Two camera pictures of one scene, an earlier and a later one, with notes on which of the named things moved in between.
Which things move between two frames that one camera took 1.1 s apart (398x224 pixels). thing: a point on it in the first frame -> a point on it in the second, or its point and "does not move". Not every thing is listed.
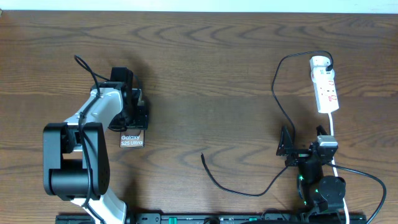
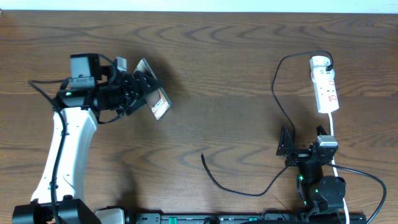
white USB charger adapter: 319,61 does not move
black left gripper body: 140,115 -> 126,94
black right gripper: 286,148 does not move
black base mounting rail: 224,219 does not move
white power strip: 326,91 does not move
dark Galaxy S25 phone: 134,137 -> 157,99
